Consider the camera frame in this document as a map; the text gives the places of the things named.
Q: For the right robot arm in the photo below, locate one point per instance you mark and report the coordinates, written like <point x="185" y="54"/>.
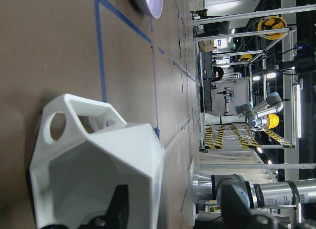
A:
<point x="209" y="187"/>

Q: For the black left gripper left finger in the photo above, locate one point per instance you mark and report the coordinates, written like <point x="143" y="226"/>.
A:
<point x="116" y="216"/>

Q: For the lavender round plate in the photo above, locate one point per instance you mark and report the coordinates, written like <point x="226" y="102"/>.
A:
<point x="151" y="8"/>

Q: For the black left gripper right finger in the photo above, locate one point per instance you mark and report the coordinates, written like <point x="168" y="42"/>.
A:
<point x="236" y="215"/>

